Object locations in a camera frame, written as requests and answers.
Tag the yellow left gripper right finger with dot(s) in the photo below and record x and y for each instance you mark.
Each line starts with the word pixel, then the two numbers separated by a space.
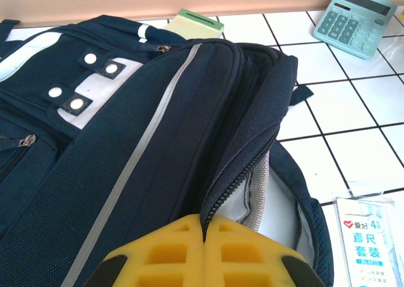
pixel 246 255

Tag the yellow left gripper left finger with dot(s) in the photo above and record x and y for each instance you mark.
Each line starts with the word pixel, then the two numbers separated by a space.
pixel 164 258

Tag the navy blue backpack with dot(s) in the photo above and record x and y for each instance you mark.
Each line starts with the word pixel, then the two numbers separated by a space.
pixel 126 142

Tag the pale green notepad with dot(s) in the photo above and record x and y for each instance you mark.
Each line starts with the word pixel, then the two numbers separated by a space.
pixel 195 25

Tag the teal calculator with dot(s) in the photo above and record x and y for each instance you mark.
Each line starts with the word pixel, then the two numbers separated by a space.
pixel 353 22

